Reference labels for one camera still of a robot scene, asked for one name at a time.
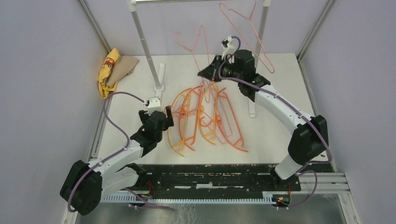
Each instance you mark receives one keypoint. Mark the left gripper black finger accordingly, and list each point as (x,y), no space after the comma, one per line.
(143,115)
(170,121)

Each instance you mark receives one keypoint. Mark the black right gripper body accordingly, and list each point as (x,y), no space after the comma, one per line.
(228,71)

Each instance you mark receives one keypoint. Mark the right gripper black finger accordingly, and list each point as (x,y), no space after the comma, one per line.
(208,73)
(217,61)

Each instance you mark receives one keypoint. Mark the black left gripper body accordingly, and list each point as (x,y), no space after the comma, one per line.
(166,125)

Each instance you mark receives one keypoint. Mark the pink wire hanger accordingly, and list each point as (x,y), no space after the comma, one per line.
(222,125)
(201,32)
(243,24)

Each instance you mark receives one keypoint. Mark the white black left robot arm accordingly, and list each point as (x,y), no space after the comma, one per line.
(89,182)

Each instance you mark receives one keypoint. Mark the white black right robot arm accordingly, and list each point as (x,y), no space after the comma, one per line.
(309,135)

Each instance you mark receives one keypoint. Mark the yellow plastic hanger middle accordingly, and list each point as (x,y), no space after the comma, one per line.
(206,112)

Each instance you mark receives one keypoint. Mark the yellow plastic hanger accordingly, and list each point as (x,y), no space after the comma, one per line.
(206,112)
(176,135)

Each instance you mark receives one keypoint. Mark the yellow plastic hanger leftmost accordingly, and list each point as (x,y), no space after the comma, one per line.
(176,135)

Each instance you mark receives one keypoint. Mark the orange plastic hanger left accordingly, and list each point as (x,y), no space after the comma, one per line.
(192,123)

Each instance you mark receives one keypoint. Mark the orange plastic hanger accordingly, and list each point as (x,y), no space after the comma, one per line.
(227,126)
(192,123)

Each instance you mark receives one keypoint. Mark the orange plastic hanger right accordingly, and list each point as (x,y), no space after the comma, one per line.
(227,126)

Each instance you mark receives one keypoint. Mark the white rack foot left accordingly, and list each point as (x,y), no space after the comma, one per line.
(161,75)

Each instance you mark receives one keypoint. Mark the yellow printed cloth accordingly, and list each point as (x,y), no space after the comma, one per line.
(105,72)

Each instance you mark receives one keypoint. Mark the beige cloth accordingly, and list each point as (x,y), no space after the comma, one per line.
(124,66)

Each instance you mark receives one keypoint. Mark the grey rack pole right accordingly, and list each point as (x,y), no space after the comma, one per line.
(259,35)

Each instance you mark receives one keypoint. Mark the grey rack pole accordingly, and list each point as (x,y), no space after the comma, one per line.
(259,35)
(132,5)

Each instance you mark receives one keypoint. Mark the grey rack pole left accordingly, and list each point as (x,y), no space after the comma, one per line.
(132,5)

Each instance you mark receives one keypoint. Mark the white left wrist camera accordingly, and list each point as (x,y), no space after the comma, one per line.
(153,104)

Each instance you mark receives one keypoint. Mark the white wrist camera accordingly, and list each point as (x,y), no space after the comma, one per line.
(153,104)
(228,46)

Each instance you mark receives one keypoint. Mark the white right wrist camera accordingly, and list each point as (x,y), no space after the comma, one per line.
(228,46)

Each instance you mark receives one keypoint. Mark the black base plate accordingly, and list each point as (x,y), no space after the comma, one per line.
(210,181)

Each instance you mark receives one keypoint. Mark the white slotted cable duct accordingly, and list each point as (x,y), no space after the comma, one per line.
(127,197)

